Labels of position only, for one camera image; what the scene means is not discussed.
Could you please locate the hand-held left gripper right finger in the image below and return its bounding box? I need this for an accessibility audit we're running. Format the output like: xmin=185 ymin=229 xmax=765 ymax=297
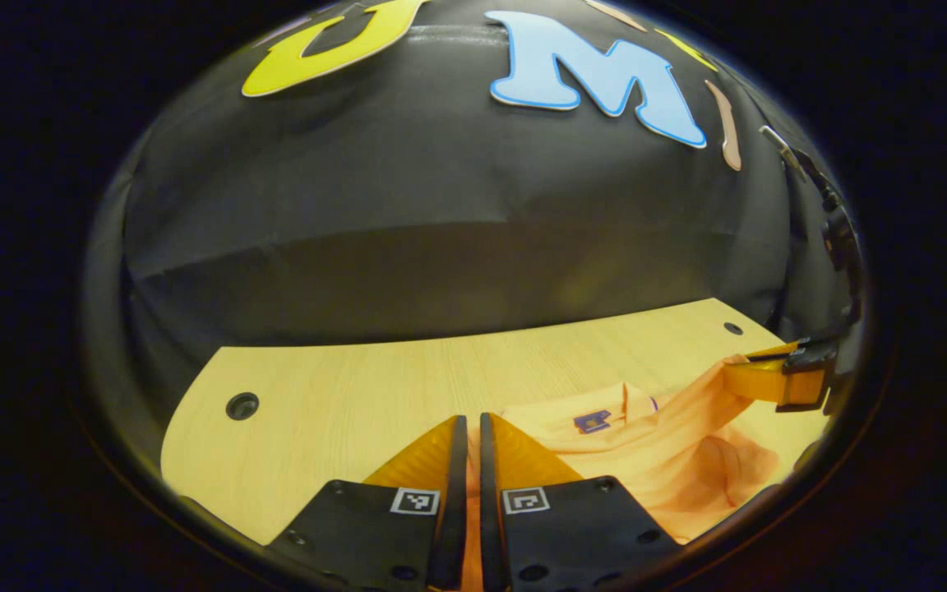
xmin=479 ymin=412 xmax=680 ymax=592

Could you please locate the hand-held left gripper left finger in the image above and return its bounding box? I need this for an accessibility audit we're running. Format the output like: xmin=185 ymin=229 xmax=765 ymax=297
xmin=264 ymin=415 xmax=469 ymax=592

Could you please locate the orange T-shirt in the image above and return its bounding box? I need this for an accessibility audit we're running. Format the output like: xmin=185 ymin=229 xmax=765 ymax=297
xmin=461 ymin=354 xmax=780 ymax=592

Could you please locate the black backdrop cloth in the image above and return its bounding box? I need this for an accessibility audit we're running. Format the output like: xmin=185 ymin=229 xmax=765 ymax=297
xmin=83 ymin=0 xmax=861 ymax=412

